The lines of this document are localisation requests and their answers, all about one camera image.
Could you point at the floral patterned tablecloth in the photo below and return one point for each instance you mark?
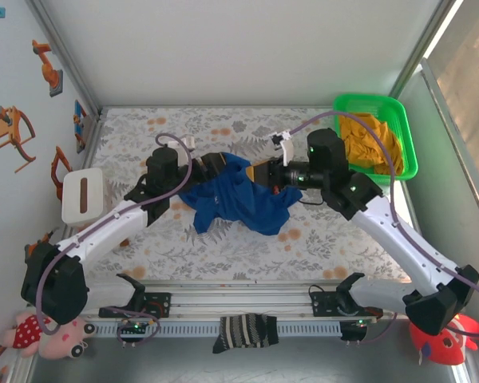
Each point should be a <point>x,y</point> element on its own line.
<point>239,259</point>

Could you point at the orange curved claw wall sticker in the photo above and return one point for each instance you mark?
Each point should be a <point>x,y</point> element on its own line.
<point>12,127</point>

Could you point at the yellow crumpled cloth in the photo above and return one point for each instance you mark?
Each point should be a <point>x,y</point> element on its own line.
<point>379,147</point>

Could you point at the red plush fish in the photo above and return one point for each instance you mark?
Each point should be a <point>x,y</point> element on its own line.
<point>443,347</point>

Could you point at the framed glass side panel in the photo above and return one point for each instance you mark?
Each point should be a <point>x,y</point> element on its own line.
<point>471,119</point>

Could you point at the black white striped sock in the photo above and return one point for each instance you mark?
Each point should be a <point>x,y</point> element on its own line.
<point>243,331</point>

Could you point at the blue orange machine wall sticker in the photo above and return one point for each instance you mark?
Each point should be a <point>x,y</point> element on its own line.
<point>80,127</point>

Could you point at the blue t-shirt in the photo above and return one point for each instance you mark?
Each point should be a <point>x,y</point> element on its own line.
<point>239,199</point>

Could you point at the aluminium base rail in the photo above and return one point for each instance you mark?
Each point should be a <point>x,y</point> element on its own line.
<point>239,297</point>

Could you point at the small circuit board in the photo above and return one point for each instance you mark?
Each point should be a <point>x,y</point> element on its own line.
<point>353,327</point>
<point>133,327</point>

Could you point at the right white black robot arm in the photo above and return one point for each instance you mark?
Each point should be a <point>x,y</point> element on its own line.
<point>391,239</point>

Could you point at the pink plush pig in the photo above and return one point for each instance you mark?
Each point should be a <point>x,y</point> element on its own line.
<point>68,343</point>

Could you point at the aluminium frame post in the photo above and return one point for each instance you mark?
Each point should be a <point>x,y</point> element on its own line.
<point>427,44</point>
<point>58,44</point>

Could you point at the green plastic basket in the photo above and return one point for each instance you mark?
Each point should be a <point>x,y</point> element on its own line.
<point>363,103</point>

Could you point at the white tissue box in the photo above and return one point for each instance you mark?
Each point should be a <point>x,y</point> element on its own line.
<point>93,191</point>

